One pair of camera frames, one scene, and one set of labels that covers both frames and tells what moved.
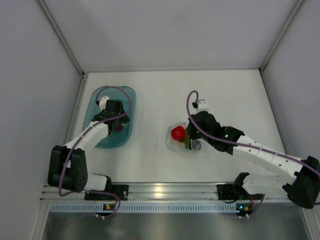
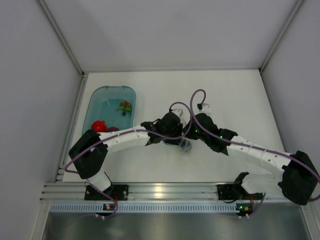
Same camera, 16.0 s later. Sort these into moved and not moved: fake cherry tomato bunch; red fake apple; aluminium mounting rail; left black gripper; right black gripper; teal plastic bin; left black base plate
Moved: fake cherry tomato bunch; left black gripper; red fake apple
Not moved: right black gripper; left black base plate; teal plastic bin; aluminium mounting rail
